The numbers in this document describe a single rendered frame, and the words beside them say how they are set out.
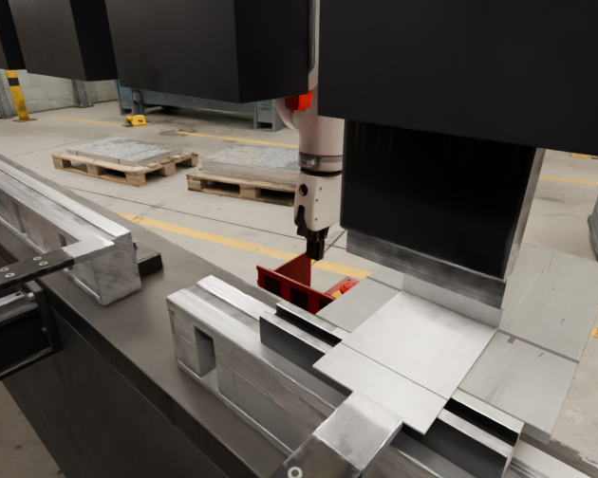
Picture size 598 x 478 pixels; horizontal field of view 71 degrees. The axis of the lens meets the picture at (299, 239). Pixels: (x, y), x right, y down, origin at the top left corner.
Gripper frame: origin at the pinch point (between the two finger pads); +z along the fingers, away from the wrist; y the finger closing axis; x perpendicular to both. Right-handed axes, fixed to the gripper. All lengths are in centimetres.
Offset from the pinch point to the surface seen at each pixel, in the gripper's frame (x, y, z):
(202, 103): 490, 366, 26
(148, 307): 3.6, -33.4, -0.2
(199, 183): 237, 157, 63
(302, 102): -19.7, -31.0, -29.1
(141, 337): -1.3, -37.4, 0.1
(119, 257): 8.4, -34.2, -6.5
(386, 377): -34, -38, -13
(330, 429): -33, -44, -12
